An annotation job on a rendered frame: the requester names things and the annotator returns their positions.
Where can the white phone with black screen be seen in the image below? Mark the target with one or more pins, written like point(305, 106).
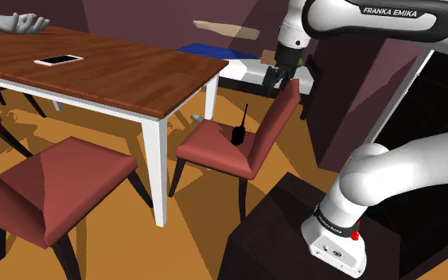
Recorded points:
point(58, 60)

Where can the dark robot stand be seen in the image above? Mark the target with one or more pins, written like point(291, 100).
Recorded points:
point(270, 240)

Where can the tan wall shelf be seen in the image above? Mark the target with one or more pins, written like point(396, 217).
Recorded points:
point(227, 30)

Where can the grey hand sculpture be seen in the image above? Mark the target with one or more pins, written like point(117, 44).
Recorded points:
point(14, 22)

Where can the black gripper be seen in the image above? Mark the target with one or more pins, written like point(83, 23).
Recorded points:
point(288, 56)

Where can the black handheld radio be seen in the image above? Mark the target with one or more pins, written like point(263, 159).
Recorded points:
point(239, 133)

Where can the white bed with blue blanket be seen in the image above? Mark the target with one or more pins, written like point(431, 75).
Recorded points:
point(243, 68)

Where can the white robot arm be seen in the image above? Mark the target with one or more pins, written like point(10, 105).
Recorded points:
point(367, 182)

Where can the wooden table with white legs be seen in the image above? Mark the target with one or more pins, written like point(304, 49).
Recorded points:
point(122, 81)

